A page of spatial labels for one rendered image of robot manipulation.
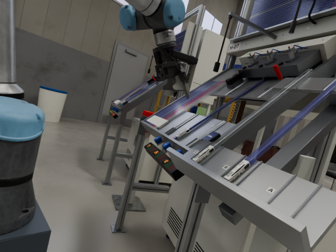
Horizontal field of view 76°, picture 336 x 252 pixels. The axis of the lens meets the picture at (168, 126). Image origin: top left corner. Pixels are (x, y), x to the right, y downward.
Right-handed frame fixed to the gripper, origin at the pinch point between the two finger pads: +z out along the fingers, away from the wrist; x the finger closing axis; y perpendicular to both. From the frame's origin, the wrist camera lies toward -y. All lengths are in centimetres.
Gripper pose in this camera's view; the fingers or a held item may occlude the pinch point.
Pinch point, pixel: (182, 96)
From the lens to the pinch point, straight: 86.5
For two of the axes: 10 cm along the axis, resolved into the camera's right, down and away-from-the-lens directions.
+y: -9.0, 3.0, -3.1
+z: 2.2, 9.4, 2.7
